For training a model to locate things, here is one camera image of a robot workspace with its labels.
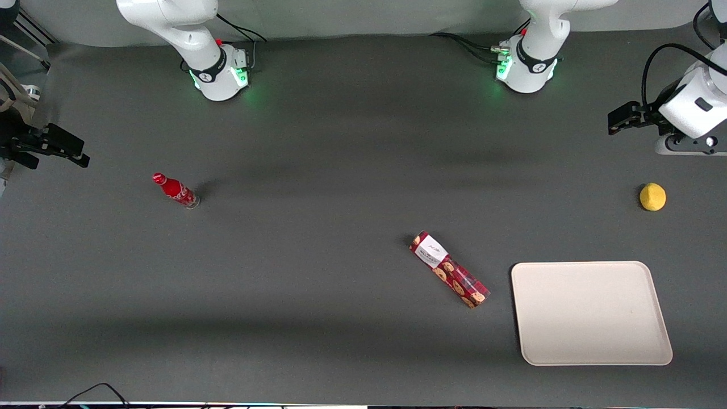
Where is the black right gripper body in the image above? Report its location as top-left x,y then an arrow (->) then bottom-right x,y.
0,108 -> 41,171

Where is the yellow lemon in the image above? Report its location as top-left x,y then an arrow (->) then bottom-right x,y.
639,182 -> 667,212

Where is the cream plastic tray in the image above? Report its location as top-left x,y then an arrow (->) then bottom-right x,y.
511,261 -> 674,366

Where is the red cola bottle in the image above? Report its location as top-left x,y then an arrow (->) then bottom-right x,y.
152,172 -> 201,210

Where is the black table edge cable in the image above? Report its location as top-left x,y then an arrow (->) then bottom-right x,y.
56,382 -> 132,409

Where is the black left arm base cable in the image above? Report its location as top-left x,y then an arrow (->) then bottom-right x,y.
428,18 -> 532,64

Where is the red cookie box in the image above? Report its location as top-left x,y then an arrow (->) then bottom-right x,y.
410,231 -> 491,309

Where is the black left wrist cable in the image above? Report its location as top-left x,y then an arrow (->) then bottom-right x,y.
641,43 -> 727,110

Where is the black metal frame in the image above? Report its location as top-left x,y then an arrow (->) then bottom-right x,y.
0,0 -> 60,71

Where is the black arm base cable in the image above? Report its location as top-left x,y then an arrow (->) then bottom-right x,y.
215,14 -> 268,70
428,18 -> 532,64

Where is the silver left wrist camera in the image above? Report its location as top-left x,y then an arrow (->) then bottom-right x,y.
655,132 -> 727,156

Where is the black right arm base cable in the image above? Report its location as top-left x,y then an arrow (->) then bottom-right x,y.
215,14 -> 268,70

